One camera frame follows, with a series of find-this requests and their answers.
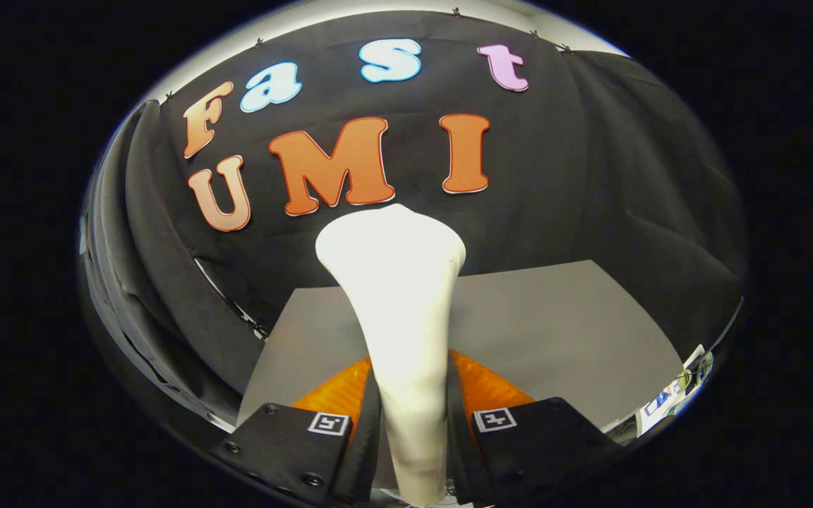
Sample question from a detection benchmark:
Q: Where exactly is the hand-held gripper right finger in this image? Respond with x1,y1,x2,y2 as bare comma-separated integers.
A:
445,351,622,505

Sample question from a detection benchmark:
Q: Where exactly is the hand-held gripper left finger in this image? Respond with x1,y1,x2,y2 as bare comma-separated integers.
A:
210,356,384,505

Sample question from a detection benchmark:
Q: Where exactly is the white garment steamer head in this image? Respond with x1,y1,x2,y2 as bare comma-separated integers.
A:
315,203,467,507

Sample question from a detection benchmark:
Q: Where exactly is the grey top cabinet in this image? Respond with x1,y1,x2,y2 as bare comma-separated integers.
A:
237,260,684,435

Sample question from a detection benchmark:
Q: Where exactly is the white side desk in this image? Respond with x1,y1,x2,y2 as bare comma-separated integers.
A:
636,344,714,437

